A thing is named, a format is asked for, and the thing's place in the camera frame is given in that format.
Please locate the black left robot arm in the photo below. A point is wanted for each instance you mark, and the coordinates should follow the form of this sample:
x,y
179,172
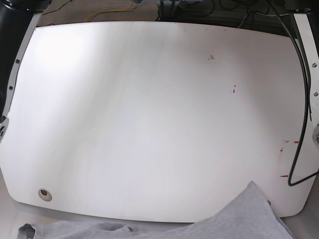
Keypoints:
x,y
305,16

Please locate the left table grommet hole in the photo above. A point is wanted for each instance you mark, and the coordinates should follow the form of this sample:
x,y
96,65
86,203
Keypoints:
x,y
45,195

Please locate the grey t-shirt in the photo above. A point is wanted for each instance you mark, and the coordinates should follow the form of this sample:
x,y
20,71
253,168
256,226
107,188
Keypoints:
x,y
248,216

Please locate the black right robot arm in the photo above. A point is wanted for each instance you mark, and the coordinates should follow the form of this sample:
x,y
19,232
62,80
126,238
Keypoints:
x,y
18,20

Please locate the red tape rectangle marking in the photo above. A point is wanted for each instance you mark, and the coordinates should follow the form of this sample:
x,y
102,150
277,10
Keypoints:
x,y
286,157

